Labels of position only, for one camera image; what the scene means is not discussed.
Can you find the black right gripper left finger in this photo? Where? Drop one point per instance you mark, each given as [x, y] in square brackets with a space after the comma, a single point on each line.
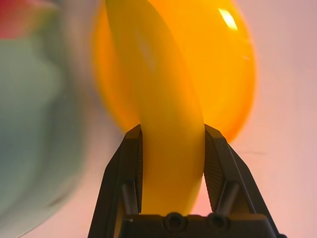
[121, 173]

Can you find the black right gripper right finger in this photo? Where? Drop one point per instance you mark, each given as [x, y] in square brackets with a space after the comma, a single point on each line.
[227, 173]

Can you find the yellow banana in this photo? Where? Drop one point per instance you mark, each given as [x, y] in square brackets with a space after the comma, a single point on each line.
[168, 124]

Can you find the red watermelon slice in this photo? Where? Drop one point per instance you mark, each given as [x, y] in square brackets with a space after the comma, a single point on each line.
[15, 17]

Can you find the yellow round plate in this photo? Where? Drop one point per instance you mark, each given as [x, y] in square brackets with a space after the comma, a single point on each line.
[223, 74]

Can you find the green cutting board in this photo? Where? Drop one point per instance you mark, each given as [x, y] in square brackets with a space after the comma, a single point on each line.
[24, 124]

